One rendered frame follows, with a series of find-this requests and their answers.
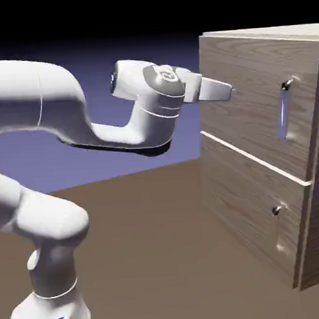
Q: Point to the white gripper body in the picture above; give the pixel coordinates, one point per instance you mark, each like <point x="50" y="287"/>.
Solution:
<point x="215" y="90"/>

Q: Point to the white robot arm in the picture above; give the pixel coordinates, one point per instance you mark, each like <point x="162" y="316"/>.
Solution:
<point x="57" y="102"/>

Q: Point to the wood cabinet door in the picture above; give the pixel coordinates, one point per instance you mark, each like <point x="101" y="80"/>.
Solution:
<point x="242" y="205"/>
<point x="246" y="103"/>

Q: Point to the light wood cabinet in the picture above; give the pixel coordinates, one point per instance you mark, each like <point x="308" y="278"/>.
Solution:
<point x="318" y="165"/>

